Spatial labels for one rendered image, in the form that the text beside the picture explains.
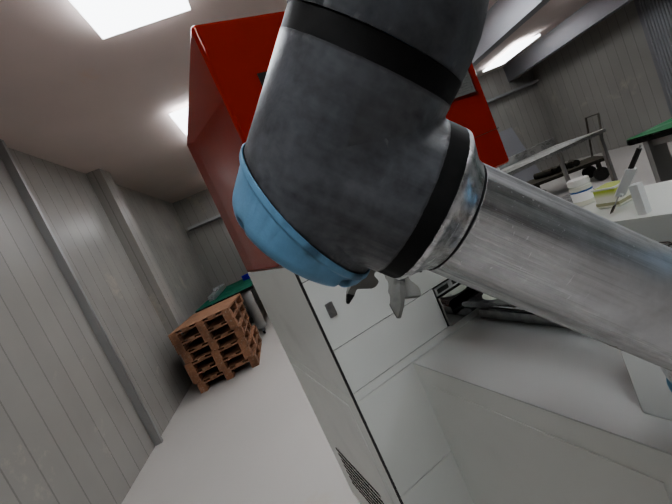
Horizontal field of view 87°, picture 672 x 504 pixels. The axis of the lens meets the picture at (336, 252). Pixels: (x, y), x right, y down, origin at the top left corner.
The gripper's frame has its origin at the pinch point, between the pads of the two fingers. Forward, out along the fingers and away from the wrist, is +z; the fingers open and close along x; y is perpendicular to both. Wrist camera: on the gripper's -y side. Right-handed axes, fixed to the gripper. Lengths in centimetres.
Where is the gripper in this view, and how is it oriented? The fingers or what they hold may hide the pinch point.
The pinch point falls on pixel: (366, 310)
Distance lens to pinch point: 61.0
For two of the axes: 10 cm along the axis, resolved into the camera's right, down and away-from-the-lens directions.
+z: -2.4, 9.6, -1.1
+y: 8.4, 2.6, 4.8
